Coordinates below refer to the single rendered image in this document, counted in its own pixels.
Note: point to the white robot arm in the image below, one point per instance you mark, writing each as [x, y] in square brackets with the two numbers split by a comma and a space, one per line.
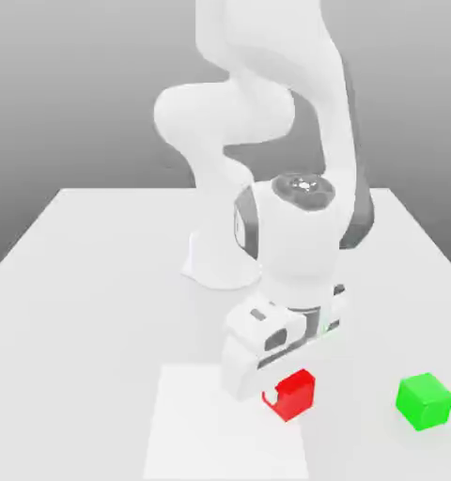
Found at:
[300, 240]

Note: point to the small green cube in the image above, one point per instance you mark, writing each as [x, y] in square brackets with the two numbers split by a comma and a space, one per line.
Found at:
[424, 402]

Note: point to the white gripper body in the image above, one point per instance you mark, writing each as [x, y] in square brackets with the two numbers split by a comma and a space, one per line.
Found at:
[240, 372]

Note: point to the small red cube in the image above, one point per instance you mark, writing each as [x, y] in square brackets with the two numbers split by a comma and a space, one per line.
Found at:
[297, 394]

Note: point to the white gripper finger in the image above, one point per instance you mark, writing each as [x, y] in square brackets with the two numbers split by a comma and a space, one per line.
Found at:
[272, 395]

